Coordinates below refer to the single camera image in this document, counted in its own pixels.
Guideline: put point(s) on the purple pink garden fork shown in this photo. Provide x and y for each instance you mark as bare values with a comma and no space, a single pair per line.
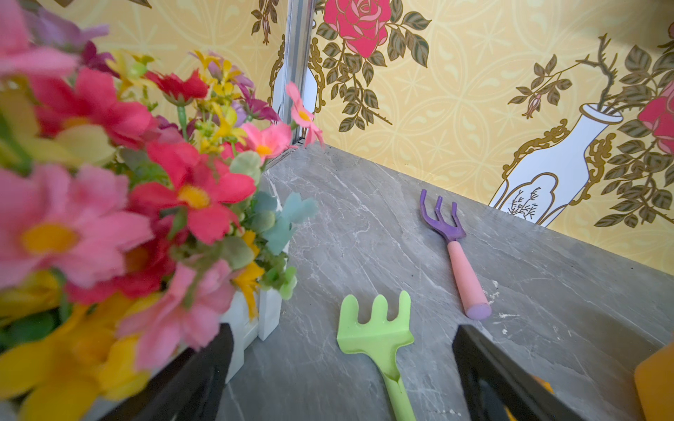
474,301

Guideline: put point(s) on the artificial flower bouquet fence pot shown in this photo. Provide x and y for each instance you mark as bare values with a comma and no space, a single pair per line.
133,224

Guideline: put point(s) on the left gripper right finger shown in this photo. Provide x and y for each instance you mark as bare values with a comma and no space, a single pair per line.
495,387

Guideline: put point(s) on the orange plastic storage box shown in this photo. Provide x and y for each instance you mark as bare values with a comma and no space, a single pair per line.
654,385

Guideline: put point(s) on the green toy rake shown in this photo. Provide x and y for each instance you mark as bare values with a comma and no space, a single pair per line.
380,339

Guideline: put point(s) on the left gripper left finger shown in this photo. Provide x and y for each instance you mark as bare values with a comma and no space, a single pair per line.
189,388

